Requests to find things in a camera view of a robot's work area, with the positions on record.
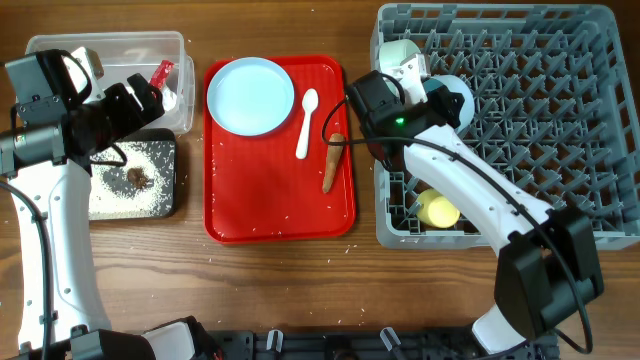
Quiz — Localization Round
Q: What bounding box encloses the small light blue bowl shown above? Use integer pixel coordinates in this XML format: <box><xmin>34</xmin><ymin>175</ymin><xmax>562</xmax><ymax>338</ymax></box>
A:
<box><xmin>433</xmin><ymin>75</ymin><xmax>475</xmax><ymax>133</ymax></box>

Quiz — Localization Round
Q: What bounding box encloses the green bowl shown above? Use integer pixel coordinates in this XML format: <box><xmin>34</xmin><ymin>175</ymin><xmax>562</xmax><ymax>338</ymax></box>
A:
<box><xmin>378</xmin><ymin>39</ymin><xmax>420</xmax><ymax>73</ymax></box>

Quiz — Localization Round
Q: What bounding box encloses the yellow cup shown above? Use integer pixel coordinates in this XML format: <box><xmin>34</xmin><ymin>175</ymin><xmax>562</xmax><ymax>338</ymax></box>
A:
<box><xmin>416</xmin><ymin>189</ymin><xmax>461</xmax><ymax>229</ymax></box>

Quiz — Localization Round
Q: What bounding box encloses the white plastic spoon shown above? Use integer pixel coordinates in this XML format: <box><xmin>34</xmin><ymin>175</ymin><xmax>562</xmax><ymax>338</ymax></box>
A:
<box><xmin>295</xmin><ymin>88</ymin><xmax>319</xmax><ymax>160</ymax></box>

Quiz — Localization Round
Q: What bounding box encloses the large light blue plate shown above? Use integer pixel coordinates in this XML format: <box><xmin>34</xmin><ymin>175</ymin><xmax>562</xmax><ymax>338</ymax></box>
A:
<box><xmin>206</xmin><ymin>57</ymin><xmax>295</xmax><ymax>137</ymax></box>

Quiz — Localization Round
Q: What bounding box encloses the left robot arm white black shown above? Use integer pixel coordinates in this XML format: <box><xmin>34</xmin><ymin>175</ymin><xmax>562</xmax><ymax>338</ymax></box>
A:
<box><xmin>1</xmin><ymin>49</ymin><xmax>221</xmax><ymax>359</ymax></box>

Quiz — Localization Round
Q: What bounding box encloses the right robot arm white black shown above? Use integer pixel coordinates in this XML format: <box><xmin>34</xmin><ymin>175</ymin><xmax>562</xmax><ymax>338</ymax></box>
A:
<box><xmin>346</xmin><ymin>71</ymin><xmax>604</xmax><ymax>354</ymax></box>

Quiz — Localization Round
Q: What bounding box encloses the crumpled white paper waste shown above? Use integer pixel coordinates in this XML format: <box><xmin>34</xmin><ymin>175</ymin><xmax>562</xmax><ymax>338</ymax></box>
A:
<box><xmin>160</xmin><ymin>85</ymin><xmax>178</xmax><ymax>112</ymax></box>

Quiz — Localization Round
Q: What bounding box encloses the red wrapper waste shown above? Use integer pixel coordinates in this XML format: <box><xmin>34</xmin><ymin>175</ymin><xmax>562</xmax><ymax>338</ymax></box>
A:
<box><xmin>149</xmin><ymin>60</ymin><xmax>175</xmax><ymax>90</ymax></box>

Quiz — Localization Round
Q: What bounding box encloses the grey dishwasher rack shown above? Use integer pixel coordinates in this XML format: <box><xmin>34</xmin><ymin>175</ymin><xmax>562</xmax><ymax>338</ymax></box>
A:
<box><xmin>370</xmin><ymin>3</ymin><xmax>639</xmax><ymax>250</ymax></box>

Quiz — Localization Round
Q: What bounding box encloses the brown food scrap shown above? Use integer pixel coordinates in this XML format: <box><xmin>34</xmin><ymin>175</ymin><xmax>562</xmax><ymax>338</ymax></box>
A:
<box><xmin>127</xmin><ymin>168</ymin><xmax>149</xmax><ymax>190</ymax></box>

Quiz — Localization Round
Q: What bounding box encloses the black tray bin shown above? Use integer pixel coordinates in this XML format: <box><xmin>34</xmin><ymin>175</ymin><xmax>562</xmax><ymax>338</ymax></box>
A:
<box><xmin>87</xmin><ymin>128</ymin><xmax>178</xmax><ymax>221</ymax></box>

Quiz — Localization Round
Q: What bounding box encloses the rice grains pile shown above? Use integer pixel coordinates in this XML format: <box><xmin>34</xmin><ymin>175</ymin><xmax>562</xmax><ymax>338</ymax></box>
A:
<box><xmin>89</xmin><ymin>140</ymin><xmax>175</xmax><ymax>220</ymax></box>

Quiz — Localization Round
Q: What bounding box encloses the clear plastic bin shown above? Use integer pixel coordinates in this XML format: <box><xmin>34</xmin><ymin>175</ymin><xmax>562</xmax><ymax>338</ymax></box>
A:
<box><xmin>26</xmin><ymin>31</ymin><xmax>196</xmax><ymax>135</ymax></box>

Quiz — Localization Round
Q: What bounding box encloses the brown carrot-shaped food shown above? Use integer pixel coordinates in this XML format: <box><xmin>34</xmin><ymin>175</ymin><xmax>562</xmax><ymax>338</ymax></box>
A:
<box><xmin>322</xmin><ymin>145</ymin><xmax>344</xmax><ymax>194</ymax></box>

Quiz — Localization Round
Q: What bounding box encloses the red serving tray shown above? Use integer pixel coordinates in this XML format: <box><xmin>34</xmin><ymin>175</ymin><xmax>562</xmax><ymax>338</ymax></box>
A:
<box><xmin>203</xmin><ymin>55</ymin><xmax>356</xmax><ymax>244</ymax></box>

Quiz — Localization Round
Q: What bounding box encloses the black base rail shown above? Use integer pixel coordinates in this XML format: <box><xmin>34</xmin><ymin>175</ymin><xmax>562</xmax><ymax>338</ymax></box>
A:
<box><xmin>194</xmin><ymin>326</ymin><xmax>561</xmax><ymax>360</ymax></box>

